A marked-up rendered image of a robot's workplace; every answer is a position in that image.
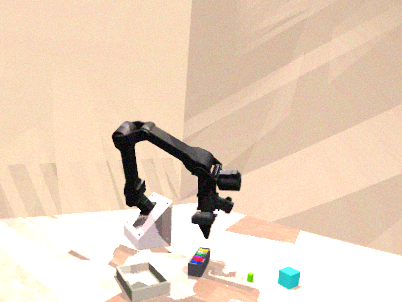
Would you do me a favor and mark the cyan cube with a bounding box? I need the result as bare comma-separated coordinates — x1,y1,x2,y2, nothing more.
277,266,300,290

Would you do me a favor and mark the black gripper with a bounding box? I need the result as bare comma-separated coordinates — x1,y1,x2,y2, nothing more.
191,190,220,239

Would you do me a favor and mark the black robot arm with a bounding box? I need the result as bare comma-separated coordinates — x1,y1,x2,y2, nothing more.
111,121,242,215

